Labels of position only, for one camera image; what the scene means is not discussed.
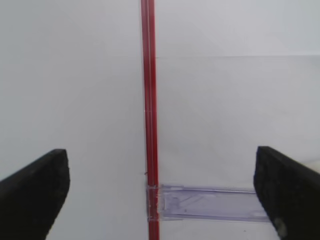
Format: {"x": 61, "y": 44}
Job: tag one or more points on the left red rail strip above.
{"x": 150, "y": 114}

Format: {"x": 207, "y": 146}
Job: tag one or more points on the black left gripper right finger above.
{"x": 289, "y": 192}

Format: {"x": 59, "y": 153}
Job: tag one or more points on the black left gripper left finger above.
{"x": 32, "y": 198}

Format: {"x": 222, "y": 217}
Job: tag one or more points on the clear tomato pusher track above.
{"x": 178, "y": 202}

